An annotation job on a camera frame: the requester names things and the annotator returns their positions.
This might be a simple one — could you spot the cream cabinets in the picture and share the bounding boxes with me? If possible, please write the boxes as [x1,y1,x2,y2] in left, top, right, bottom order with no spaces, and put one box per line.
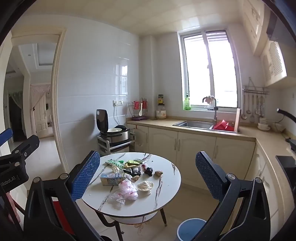
[239,1,295,89]
[127,119,295,233]

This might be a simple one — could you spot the green dish soap bottle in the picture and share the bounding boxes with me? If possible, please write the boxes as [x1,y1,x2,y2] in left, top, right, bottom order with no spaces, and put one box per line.
[184,93,191,110]

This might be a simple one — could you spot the yellow tan snack bag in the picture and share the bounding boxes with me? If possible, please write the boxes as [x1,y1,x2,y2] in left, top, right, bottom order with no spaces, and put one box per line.
[124,160,141,168]

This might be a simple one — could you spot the pink white plastic bag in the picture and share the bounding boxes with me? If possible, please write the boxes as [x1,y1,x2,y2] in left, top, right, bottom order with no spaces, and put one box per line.
[107,179,138,208]

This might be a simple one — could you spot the white stacked bowls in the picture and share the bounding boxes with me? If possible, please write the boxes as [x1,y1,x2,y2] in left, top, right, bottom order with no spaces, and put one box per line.
[257,118,270,131]

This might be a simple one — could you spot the green checkered snack wrapper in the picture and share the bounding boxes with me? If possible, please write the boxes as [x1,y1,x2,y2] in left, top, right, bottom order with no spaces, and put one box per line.
[106,159,125,169]

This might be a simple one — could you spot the wall power outlet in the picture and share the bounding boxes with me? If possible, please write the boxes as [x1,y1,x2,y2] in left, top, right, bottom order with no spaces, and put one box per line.
[113,100,123,106]

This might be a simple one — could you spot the dark jar yellow label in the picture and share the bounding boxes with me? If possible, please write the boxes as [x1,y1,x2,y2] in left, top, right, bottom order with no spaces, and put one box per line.
[158,94,164,105]

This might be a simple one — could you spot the chrome kitchen faucet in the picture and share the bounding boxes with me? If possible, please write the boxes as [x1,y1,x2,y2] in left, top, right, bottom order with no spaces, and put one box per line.
[202,95,218,125]

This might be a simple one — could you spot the wire rack with red cups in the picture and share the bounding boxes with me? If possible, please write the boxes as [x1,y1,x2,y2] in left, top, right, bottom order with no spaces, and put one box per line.
[128,98,149,121]

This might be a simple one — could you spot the window with white frame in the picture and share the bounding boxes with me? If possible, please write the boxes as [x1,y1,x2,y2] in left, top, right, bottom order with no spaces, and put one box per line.
[179,29,241,113]

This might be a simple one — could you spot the white kitchen cart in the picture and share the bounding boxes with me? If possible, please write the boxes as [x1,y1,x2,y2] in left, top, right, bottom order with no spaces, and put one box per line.
[97,131,134,156]

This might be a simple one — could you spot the white tissue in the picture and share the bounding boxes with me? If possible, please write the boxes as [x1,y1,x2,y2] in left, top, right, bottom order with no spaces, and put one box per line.
[137,181,154,193]

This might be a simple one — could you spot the round white marble table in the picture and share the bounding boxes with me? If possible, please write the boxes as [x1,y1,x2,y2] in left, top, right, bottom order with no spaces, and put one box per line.
[82,152,181,218]

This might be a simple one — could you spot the wooden cutting board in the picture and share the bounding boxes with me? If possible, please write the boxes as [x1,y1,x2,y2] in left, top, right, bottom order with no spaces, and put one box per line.
[234,108,241,133]

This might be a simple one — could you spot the black silver rice cooker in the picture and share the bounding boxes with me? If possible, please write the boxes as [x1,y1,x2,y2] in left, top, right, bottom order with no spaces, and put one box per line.
[96,109,130,144]

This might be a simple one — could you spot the clear jar with label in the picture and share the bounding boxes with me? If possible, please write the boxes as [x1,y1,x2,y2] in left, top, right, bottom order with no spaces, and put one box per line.
[156,104,167,120]

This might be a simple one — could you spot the white spoon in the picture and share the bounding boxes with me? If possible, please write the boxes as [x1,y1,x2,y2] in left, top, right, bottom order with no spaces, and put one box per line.
[138,102,142,116]

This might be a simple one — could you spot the cream lower cabinets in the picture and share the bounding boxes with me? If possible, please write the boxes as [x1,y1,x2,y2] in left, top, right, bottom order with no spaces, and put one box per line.
[127,119,295,233]

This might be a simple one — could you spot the milk carton box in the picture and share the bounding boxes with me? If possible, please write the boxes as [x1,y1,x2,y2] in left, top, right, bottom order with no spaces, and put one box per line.
[100,173,126,186]

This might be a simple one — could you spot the black plastic bag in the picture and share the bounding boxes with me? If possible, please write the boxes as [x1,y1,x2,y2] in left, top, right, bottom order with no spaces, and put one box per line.
[144,167,153,177]

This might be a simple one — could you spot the white interior door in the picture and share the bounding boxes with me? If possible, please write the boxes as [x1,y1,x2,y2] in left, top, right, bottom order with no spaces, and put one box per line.
[30,83,52,138]

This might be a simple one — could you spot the black gas stove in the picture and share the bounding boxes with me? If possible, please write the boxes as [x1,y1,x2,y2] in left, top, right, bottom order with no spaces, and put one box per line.
[276,138,295,189]

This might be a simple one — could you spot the cream upper cabinets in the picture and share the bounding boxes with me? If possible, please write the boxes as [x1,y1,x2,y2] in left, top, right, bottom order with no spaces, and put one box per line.
[239,1,295,89]

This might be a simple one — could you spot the hanging utensil rail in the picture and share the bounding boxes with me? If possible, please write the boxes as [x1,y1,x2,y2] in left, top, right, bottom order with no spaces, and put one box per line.
[240,77,269,123]

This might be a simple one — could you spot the blue plastic trash bin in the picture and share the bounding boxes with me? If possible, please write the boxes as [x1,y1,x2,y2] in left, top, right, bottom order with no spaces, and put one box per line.
[176,218,206,241]

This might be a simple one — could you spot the red plastic basin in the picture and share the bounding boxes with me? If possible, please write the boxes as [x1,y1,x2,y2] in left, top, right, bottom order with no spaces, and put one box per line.
[212,120,234,132]

